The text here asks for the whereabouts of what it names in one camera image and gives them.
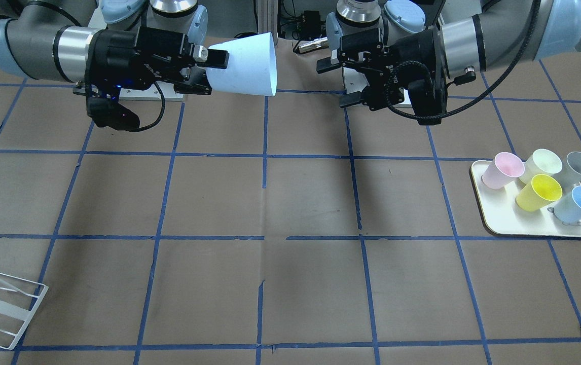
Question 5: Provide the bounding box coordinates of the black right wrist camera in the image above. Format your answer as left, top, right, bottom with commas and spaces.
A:
86, 97, 140, 131

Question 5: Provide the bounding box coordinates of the grey plastic cup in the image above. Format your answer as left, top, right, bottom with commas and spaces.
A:
553, 152, 581, 189

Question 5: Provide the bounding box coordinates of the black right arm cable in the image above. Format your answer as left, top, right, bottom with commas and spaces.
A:
128, 81, 165, 133

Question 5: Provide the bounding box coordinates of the light blue plastic cup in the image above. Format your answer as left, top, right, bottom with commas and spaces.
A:
206, 32, 277, 96

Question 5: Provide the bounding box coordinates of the cream plastic tray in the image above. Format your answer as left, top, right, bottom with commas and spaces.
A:
470, 160, 581, 238

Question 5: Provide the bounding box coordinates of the aluminium frame post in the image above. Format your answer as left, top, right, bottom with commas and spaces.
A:
253, 0, 280, 45

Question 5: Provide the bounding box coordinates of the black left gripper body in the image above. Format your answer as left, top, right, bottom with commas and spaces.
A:
337, 28, 445, 121

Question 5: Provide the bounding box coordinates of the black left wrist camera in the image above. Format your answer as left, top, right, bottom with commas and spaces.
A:
407, 72, 447, 126

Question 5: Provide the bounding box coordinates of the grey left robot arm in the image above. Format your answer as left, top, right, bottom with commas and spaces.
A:
316, 1, 581, 126

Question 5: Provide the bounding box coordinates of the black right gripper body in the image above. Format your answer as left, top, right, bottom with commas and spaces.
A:
86, 27, 206, 96

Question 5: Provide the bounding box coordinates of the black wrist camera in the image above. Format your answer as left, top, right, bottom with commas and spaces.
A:
86, 97, 140, 131
407, 72, 447, 126

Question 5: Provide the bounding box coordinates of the pink plastic cup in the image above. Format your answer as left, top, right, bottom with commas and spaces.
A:
481, 152, 525, 190

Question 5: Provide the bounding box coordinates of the pale green plastic cup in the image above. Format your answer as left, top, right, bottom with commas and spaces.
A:
519, 149, 563, 184

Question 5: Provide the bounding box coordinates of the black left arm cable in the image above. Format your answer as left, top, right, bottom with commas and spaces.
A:
384, 0, 542, 120

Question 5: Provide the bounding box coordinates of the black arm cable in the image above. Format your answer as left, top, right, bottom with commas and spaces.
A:
384, 0, 542, 120
128, 81, 165, 133

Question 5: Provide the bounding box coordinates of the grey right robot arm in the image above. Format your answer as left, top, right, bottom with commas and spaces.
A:
0, 1, 230, 99

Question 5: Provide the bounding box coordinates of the yellow plastic cup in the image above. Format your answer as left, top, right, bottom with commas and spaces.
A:
516, 174, 563, 212

